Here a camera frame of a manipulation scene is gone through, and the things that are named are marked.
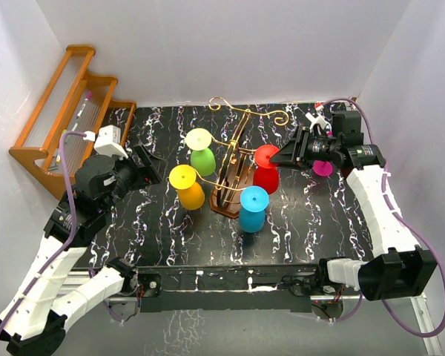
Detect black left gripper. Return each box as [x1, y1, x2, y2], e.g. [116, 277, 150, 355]
[100, 143, 167, 215]

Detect gold wire wine glass rack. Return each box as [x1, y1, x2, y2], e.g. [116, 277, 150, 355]
[197, 96, 289, 219]

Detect magenta wine glass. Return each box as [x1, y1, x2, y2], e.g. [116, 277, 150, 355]
[312, 160, 334, 177]

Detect blue wine glass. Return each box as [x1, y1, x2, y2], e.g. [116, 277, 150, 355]
[239, 185, 269, 233]

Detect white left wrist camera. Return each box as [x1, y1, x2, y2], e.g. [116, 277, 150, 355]
[84, 125, 128, 159]

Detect green wine glass cream base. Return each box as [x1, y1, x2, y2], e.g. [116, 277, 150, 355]
[185, 128, 216, 177]

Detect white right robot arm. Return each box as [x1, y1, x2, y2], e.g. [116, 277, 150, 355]
[269, 111, 437, 300]

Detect purple capped marker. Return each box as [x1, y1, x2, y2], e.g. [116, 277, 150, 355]
[76, 91, 93, 120]

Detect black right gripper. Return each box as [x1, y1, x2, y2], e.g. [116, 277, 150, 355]
[269, 126, 340, 171]

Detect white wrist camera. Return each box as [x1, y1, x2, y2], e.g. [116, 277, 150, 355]
[84, 125, 128, 159]
[305, 103, 331, 131]

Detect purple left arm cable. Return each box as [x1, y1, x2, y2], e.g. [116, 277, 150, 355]
[0, 131, 139, 356]

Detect orange wine glass yellow base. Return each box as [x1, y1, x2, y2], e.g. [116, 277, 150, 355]
[169, 165, 205, 211]

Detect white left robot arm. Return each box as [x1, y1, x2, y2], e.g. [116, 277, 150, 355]
[0, 145, 165, 355]

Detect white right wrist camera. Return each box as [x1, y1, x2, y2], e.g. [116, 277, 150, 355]
[305, 103, 331, 131]

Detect red wine glass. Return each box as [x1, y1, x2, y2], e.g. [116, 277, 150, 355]
[253, 145, 279, 194]

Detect wooden tiered shelf rack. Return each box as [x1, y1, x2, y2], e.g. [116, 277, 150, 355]
[9, 44, 136, 199]

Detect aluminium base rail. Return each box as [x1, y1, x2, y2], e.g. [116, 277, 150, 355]
[13, 267, 443, 356]

